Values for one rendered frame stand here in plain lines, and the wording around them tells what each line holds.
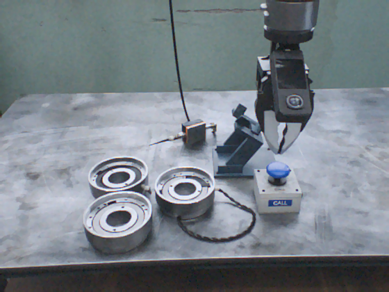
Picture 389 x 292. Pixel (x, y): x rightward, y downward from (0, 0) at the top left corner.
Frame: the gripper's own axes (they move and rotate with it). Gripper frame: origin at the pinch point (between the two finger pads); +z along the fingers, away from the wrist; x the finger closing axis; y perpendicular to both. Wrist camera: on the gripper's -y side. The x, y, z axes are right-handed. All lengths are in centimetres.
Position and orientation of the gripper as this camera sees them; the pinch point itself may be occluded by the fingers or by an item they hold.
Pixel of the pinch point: (279, 149)
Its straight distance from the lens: 69.8
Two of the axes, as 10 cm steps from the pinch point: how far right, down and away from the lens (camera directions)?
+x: -10.0, 0.2, -0.3
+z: 0.0, 8.7, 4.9
